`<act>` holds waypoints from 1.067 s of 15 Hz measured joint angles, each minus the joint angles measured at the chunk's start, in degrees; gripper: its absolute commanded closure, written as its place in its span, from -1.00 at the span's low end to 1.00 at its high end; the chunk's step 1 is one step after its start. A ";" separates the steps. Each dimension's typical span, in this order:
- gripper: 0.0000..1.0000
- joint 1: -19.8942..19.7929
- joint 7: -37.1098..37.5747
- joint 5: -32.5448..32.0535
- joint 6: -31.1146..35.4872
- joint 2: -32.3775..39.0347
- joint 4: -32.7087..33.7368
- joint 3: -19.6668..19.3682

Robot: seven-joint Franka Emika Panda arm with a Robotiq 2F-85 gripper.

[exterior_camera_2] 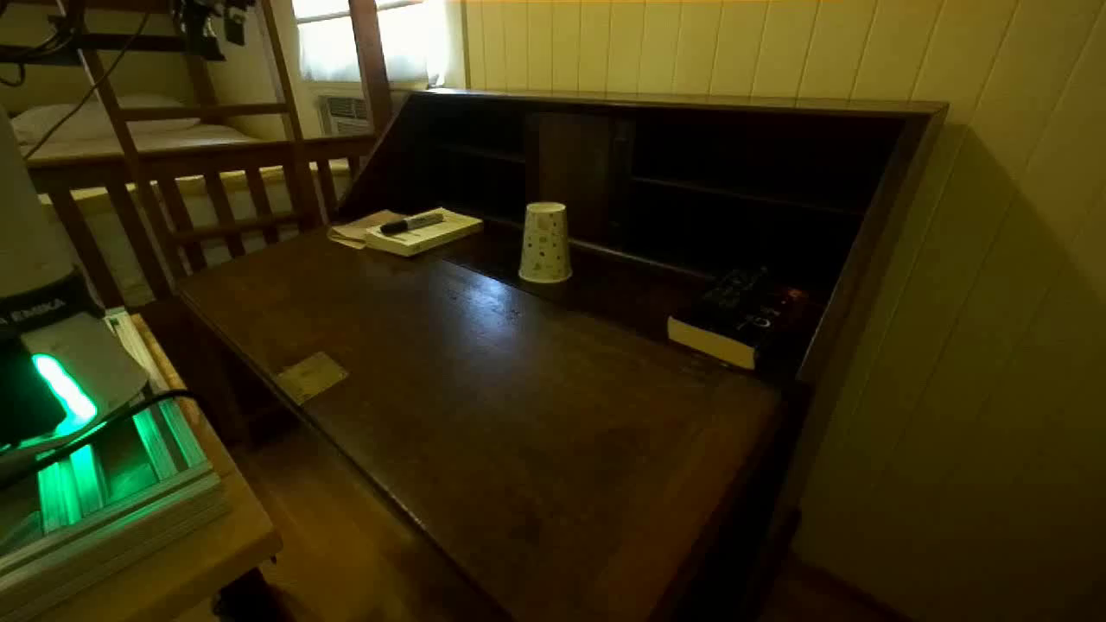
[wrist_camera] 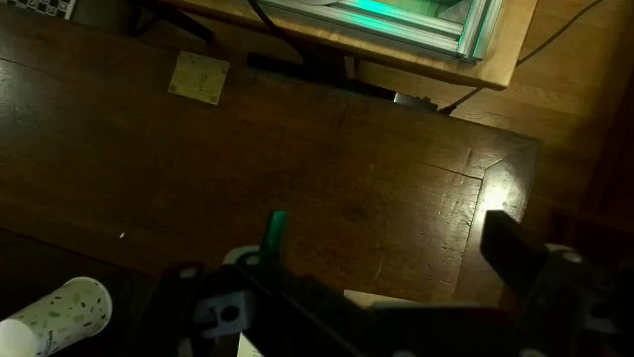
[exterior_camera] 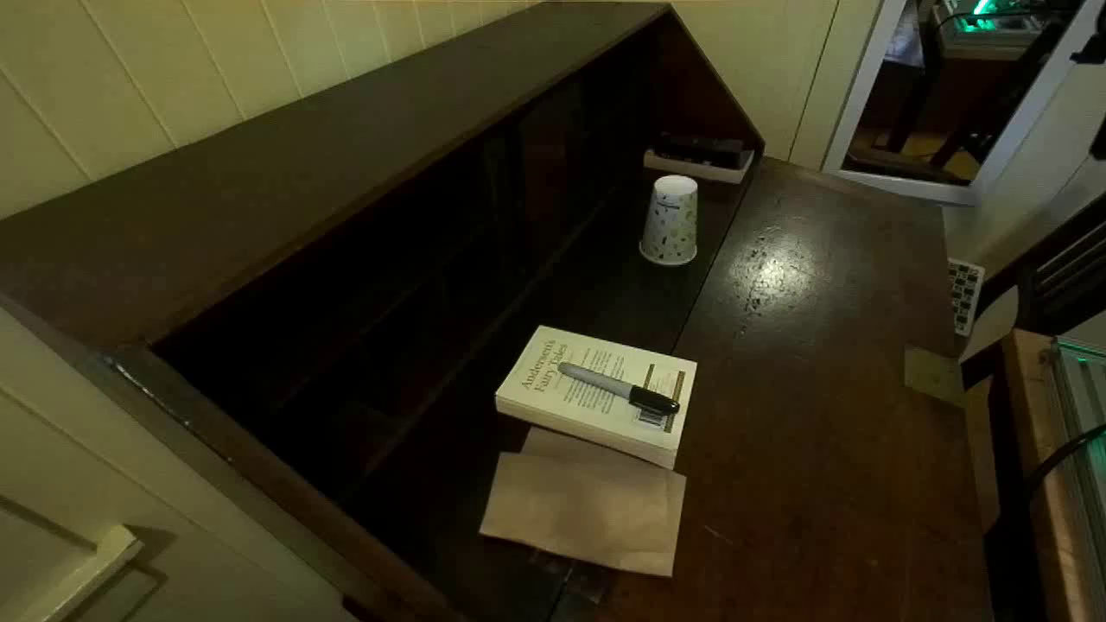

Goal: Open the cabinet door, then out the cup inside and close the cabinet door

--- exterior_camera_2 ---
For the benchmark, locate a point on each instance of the light wooden stand table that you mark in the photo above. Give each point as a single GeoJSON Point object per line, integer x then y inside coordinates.
{"type": "Point", "coordinates": [185, 558]}

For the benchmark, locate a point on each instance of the window with white curtain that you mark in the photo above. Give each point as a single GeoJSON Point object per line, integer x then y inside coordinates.
{"type": "Point", "coordinates": [334, 40]}

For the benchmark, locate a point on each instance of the black camera on mount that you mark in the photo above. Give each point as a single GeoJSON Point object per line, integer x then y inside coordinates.
{"type": "Point", "coordinates": [208, 21]}

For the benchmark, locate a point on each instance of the brass lock plate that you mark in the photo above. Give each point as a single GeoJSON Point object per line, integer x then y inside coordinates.
{"type": "Point", "coordinates": [313, 377]}

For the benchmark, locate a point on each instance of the white mattress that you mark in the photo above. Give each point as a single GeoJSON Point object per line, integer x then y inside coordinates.
{"type": "Point", "coordinates": [114, 131]}

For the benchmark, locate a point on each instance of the dark wooden secretary desk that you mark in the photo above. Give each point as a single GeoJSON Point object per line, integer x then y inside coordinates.
{"type": "Point", "coordinates": [518, 460]}

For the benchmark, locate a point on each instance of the speckled white paper cup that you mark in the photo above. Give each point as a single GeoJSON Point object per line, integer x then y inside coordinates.
{"type": "Point", "coordinates": [542, 247]}

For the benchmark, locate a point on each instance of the black and silver pen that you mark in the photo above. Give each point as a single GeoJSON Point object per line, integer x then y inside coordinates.
{"type": "Point", "coordinates": [407, 222]}

